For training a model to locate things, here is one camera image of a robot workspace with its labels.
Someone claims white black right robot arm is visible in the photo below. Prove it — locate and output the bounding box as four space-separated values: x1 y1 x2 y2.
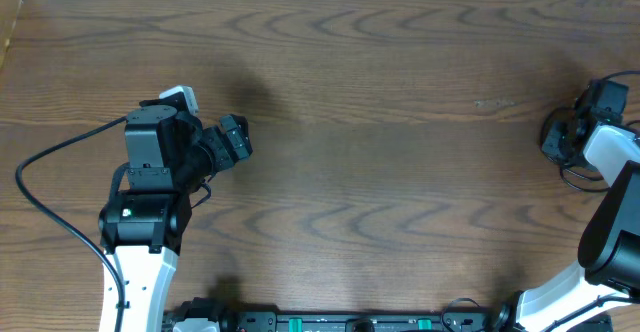
488 74 639 332

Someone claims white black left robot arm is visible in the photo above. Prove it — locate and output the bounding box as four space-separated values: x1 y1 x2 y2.
99 86 252 331

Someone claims wooden side panel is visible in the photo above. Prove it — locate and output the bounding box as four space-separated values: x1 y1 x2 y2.
0 0 23 65

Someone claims black left camera cable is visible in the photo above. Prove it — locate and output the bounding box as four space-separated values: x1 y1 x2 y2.
14 115 132 332

